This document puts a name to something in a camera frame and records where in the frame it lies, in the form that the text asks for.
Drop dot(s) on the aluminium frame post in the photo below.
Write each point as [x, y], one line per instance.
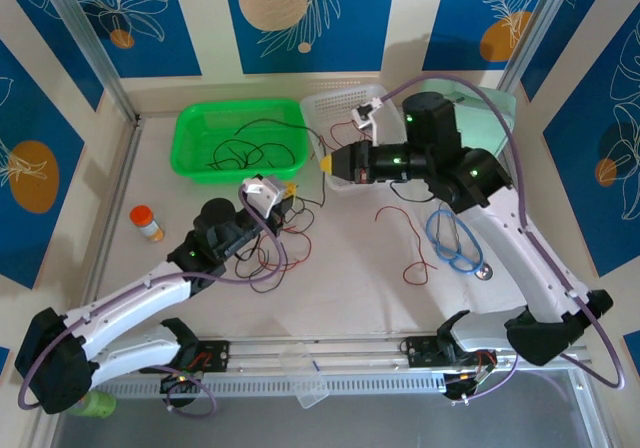
[535, 28]
[85, 33]

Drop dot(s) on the green tape roll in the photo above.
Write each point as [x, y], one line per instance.
[102, 404]

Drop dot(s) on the blue stethoscope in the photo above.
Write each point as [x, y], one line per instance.
[457, 263]

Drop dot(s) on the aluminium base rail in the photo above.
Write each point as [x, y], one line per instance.
[350, 348]

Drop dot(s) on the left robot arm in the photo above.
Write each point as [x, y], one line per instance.
[125, 293]

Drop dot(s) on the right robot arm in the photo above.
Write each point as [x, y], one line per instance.
[540, 268]

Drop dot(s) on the white plastic basket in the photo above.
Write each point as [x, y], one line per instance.
[330, 103]

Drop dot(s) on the mint green zip pouch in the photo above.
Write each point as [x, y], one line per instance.
[485, 123]

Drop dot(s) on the grey metal panel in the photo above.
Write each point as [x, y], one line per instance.
[400, 423]

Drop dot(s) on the black power connector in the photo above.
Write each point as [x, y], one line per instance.
[465, 388]
[180, 383]

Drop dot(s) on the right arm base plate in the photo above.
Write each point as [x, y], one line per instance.
[422, 350]

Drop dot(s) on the green plastic basket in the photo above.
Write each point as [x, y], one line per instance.
[200, 133]

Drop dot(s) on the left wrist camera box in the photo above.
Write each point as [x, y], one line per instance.
[262, 193]

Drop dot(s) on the orange cap pill bottle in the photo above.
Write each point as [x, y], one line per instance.
[142, 217]

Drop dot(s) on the aluminium side rail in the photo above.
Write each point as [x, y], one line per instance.
[506, 164]
[125, 168]

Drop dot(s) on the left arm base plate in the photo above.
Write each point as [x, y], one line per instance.
[215, 355]

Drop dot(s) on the clear plastic box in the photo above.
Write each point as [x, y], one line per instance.
[302, 373]

